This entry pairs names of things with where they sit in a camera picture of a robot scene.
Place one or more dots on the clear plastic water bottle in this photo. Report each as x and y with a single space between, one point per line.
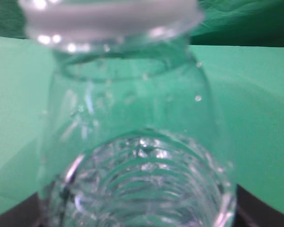
132 136

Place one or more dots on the green table cloth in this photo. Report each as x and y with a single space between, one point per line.
248 82

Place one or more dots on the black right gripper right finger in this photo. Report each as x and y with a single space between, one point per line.
252 212

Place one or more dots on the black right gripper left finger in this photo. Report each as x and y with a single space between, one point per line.
25 214

